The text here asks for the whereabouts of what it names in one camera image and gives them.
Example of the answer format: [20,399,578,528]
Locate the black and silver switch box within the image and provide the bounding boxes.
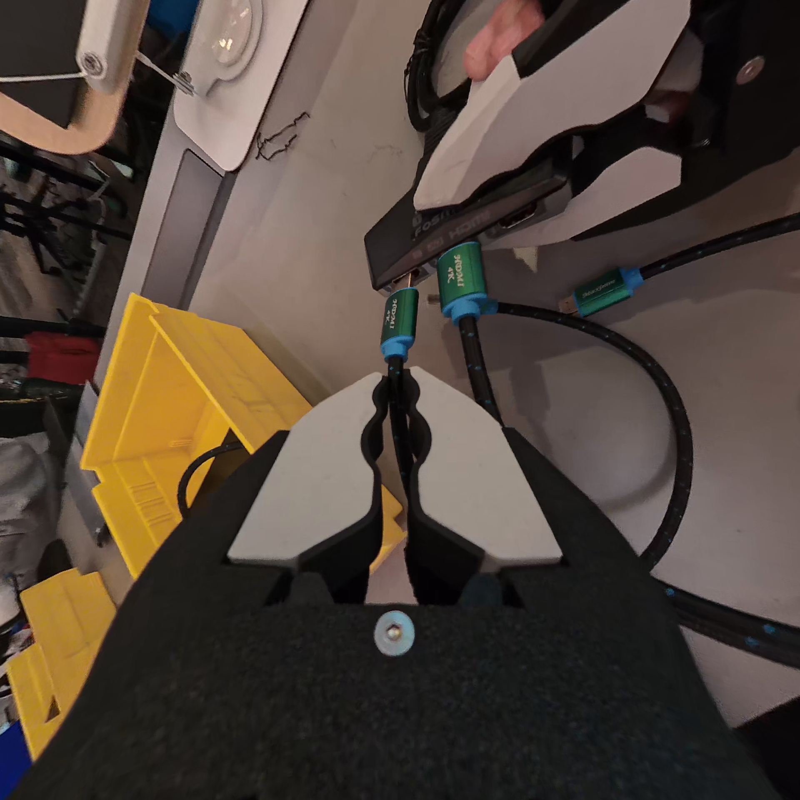
[364,0,574,296]

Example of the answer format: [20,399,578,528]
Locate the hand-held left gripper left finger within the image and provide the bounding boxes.
[227,372,383,570]

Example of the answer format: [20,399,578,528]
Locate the blue plastic container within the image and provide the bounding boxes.
[147,0,202,33]

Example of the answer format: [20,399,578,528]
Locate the braided black cable green plugs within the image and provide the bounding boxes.
[557,214,800,320]
[436,241,800,671]
[177,274,420,521]

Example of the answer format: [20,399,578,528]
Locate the stacked yellow plastic bins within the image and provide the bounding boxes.
[6,567,121,761]

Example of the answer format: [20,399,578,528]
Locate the yellow plastic bin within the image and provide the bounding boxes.
[80,292,408,580]

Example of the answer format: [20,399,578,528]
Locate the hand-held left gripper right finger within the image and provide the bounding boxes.
[406,365,563,572]

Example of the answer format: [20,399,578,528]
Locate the person's right hand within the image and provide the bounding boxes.
[465,0,546,82]

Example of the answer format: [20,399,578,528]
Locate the bent metal wire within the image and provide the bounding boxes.
[255,111,311,161]

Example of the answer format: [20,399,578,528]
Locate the white clip bar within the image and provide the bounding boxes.
[75,0,136,96]

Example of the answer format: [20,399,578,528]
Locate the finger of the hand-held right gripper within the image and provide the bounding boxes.
[412,0,693,212]
[492,149,683,250]

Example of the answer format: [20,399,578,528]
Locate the red floor bin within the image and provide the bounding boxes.
[25,330,102,386]

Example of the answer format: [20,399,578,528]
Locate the person's black trousers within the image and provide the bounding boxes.
[736,687,800,800]

